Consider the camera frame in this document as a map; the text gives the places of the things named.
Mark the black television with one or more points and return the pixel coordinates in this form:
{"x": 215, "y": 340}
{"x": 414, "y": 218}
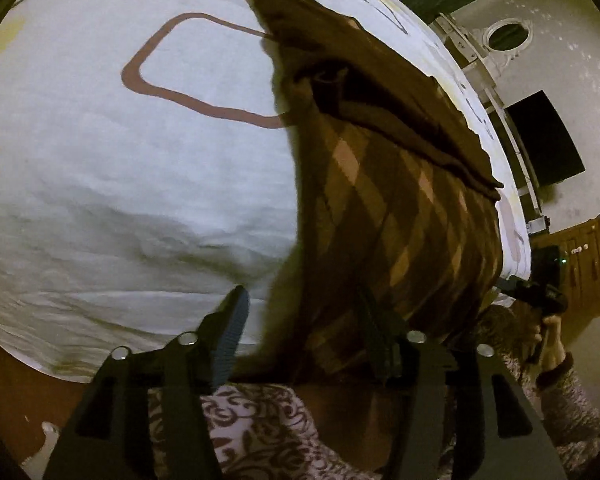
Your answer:
{"x": 545, "y": 140}

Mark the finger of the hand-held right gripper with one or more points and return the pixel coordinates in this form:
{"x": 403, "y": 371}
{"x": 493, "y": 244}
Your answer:
{"x": 510, "y": 290}

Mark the white patterned bed sheet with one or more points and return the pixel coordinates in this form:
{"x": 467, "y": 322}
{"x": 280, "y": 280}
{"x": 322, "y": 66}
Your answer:
{"x": 130, "y": 185}

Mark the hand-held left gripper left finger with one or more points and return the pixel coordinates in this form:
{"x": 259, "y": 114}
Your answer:
{"x": 230, "y": 332}

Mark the person's right hand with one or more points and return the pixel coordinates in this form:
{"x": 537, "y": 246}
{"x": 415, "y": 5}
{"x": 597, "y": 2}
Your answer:
{"x": 552, "y": 345}

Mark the white oval mirror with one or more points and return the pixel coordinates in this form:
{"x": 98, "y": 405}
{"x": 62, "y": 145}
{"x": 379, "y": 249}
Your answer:
{"x": 507, "y": 35}

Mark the brown plaid sweater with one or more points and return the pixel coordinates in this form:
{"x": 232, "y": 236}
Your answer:
{"x": 380, "y": 200}

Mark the person's right forearm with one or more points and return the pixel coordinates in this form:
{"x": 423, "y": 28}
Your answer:
{"x": 575, "y": 405}

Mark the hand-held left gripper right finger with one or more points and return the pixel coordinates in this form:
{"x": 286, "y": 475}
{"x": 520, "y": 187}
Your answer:
{"x": 380, "y": 345}

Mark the wooden cabinet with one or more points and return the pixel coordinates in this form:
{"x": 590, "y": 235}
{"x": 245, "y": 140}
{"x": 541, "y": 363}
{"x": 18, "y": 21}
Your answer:
{"x": 587, "y": 280}

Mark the person's patterned clothing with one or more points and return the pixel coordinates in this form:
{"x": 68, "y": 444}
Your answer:
{"x": 260, "y": 435}

